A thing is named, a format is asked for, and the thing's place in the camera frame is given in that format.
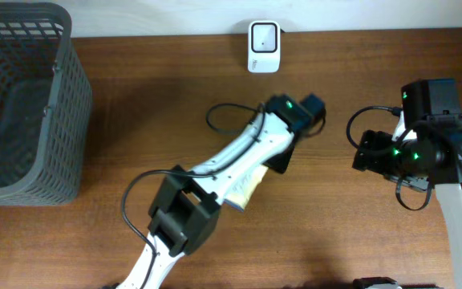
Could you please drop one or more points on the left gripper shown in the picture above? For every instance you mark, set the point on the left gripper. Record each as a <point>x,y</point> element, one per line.
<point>280,161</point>

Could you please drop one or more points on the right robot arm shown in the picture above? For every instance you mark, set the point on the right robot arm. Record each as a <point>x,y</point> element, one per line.
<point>432,110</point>

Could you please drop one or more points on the yellow snack bag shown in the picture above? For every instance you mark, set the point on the yellow snack bag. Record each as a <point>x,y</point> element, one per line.
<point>239,195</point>

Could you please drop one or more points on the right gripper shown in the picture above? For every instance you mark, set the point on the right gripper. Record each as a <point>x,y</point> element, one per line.
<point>376,160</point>

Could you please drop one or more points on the white barcode scanner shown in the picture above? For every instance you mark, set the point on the white barcode scanner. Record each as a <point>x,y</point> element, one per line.
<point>264,46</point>

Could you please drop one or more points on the dark grey plastic basket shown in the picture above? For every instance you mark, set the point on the dark grey plastic basket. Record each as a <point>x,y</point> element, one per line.
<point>45,106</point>

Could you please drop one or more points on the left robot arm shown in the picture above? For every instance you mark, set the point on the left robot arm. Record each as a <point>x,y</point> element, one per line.
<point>185,211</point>

